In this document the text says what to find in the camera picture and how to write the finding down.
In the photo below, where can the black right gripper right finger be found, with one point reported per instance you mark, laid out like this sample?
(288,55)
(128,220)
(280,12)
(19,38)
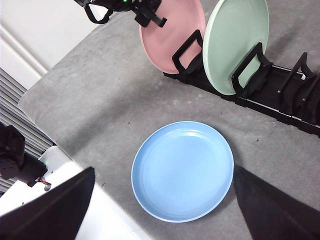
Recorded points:
(275,215)

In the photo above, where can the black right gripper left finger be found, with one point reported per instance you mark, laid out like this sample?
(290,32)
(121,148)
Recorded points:
(50,215)

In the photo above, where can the pink round plate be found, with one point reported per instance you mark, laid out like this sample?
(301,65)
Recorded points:
(172,35)

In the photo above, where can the green round plate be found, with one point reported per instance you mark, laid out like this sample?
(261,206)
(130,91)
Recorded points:
(232,42)

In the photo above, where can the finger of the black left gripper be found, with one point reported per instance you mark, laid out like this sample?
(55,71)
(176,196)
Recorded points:
(158,19)
(143,19)

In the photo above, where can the black plate rack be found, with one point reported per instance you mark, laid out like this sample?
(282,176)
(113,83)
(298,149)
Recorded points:
(270,105)

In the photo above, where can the blue round plate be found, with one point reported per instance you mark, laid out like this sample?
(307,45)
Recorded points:
(182,172)

